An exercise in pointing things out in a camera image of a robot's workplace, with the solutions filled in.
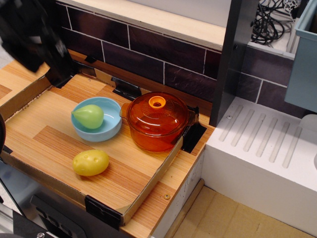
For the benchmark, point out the light wooden shelf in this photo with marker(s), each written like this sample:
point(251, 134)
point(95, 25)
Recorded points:
point(176, 26)

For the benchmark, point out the teal plastic bin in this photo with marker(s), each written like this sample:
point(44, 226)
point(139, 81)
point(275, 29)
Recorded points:
point(302, 86)

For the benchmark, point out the orange glass pot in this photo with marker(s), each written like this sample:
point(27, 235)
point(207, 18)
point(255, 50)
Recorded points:
point(159, 143)

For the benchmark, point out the yellow plastic potato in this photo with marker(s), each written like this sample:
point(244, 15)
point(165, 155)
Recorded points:
point(90, 162)

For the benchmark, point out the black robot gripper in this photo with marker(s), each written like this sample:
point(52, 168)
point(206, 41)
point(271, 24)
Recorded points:
point(27, 33)

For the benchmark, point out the cardboard fence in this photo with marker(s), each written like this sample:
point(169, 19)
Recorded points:
point(39, 133)

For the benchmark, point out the light blue bowl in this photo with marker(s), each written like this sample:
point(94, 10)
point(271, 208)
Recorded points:
point(111, 123)

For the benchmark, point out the white sink drainboard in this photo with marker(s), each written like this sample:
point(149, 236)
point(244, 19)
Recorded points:
point(266, 160)

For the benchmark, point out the green plastic pear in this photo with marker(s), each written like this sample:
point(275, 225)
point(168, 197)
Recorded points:
point(90, 116)

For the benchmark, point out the orange glass pot lid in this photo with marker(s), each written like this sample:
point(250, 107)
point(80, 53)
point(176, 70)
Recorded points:
point(156, 114)

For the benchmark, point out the dark grey vertical post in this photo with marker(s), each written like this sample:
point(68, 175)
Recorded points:
point(238, 34)

